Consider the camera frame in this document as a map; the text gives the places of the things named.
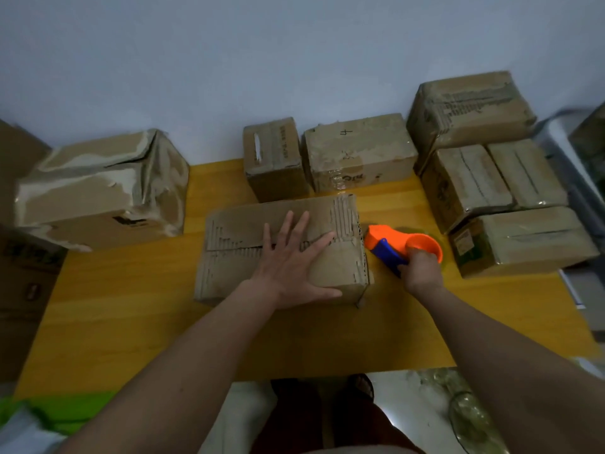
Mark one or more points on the person's left hand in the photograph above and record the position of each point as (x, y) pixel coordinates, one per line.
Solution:
(288, 274)

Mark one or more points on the person's right hand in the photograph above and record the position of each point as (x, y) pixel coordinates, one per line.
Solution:
(423, 274)

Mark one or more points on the person's left little finger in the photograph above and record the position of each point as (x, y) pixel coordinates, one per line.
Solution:
(267, 238)

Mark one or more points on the person's left thumb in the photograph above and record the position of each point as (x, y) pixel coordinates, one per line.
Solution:
(326, 293)

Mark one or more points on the person's right fingers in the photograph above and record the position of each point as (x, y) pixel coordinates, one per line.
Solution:
(417, 255)

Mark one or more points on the person's left middle finger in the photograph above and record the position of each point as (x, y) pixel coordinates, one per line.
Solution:
(302, 229)

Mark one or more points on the orange and blue tape dispenser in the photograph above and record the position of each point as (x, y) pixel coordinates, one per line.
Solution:
(394, 241)

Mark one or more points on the torn corrugated cardboard box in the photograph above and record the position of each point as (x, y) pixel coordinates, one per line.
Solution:
(236, 260)

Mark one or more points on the person's right forearm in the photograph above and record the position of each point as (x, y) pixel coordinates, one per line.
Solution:
(510, 373)

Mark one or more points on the person's left forearm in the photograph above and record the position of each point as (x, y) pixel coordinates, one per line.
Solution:
(189, 373)

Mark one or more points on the small cardboard box white label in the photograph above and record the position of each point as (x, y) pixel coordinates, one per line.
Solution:
(276, 160)

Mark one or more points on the cardboard box with handwritten mark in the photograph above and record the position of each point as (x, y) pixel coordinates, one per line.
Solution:
(359, 151)

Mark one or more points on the person's black shoe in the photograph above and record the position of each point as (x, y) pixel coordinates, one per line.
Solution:
(357, 392)

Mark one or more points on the long cardboard box green label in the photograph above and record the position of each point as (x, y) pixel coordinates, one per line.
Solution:
(524, 241)

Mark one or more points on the person's brown shorts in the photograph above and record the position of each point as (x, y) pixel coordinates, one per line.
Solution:
(373, 434)

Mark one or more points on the large printed taped cardboard box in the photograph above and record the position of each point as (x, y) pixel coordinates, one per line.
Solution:
(468, 113)

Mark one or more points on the clear plastic bottle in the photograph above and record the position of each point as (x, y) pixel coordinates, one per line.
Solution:
(468, 416)

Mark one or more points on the white plastic chair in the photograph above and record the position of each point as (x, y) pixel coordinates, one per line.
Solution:
(574, 193)

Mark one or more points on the large crumpled taped cardboard box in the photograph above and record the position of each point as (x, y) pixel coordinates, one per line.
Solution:
(94, 193)

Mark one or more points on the dark cardboard box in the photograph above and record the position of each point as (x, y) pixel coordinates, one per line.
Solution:
(591, 137)

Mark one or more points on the printed brown cardboard box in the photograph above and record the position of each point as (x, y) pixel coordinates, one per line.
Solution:
(26, 297)

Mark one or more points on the plain brown cardboard box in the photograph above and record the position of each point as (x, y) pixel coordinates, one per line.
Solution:
(16, 170)

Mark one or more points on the green plastic bag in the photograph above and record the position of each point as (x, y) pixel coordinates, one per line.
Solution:
(66, 411)

